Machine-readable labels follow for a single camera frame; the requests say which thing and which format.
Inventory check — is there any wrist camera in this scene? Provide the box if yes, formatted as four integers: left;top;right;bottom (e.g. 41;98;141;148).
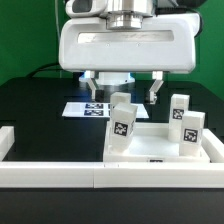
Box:
65;0;108;18

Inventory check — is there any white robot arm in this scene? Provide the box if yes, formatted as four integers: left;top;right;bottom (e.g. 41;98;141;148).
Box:
59;0;207;103

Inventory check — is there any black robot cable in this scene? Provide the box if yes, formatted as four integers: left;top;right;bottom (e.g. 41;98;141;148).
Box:
25;61;73;79

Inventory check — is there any white U-shaped obstacle fence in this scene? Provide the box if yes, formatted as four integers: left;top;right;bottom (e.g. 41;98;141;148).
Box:
0;126;224;188

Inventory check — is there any white sheet with markers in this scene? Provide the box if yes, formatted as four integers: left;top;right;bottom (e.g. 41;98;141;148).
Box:
61;101;150;119

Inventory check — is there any white square table top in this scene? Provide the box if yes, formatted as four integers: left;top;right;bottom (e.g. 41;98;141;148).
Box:
103;122;210;163

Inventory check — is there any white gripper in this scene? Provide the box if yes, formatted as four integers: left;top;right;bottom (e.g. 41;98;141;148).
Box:
59;13;200;104

